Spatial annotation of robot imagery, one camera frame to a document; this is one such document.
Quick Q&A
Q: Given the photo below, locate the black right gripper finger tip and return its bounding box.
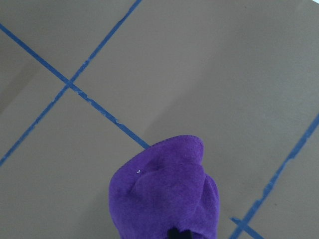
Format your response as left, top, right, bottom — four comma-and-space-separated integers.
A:
168, 228, 193, 239

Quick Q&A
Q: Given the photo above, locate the short blue tape piece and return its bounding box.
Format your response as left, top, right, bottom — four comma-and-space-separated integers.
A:
230, 217, 264, 239

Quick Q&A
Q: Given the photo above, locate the blue tape strip crosswise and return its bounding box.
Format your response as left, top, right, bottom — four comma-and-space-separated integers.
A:
0, 0, 149, 165

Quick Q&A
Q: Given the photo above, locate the purple microfiber towel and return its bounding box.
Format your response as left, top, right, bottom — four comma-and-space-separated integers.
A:
109, 135, 220, 239

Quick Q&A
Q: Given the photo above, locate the blue tape strip lengthwise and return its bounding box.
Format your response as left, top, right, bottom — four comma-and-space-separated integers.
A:
0, 20, 149, 149

